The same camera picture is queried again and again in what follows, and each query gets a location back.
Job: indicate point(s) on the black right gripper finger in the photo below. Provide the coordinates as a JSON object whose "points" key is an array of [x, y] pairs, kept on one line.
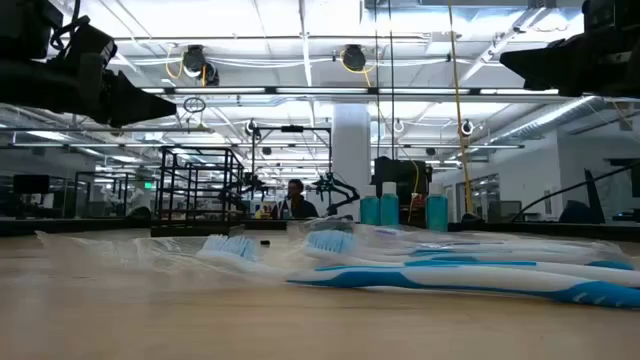
{"points": [[545, 65]]}

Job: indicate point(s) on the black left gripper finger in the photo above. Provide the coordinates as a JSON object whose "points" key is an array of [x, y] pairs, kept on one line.
{"points": [[135, 107]]}

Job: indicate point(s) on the clear plastic toothbrush wrapper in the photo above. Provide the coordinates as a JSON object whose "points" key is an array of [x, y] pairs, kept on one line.
{"points": [[450, 235], [125, 255]]}

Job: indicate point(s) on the teal mouthwash bottle white cap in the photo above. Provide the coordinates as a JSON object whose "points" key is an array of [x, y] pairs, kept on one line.
{"points": [[389, 207], [370, 210], [437, 212]]}

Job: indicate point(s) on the blue white toothbrush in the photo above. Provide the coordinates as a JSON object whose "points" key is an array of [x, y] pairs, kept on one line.
{"points": [[610, 265], [450, 282], [525, 247], [575, 272]]}

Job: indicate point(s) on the black background robot arm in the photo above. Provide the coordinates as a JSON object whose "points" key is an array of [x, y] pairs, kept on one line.
{"points": [[252, 182], [345, 192]]}

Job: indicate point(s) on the black background monitor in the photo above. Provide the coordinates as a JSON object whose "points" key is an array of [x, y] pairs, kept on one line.
{"points": [[31, 184]]}

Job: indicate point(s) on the black background cabinet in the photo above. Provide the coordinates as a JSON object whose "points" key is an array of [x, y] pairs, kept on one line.
{"points": [[400, 175]]}

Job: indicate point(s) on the seated person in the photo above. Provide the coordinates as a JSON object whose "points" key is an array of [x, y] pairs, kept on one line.
{"points": [[298, 205]]}

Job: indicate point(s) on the white column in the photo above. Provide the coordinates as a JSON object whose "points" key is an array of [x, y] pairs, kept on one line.
{"points": [[351, 150]]}

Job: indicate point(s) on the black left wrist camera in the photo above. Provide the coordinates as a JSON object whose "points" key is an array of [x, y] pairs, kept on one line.
{"points": [[92, 45]]}

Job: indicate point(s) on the black background station frame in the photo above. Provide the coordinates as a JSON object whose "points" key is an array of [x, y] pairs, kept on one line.
{"points": [[292, 128]]}

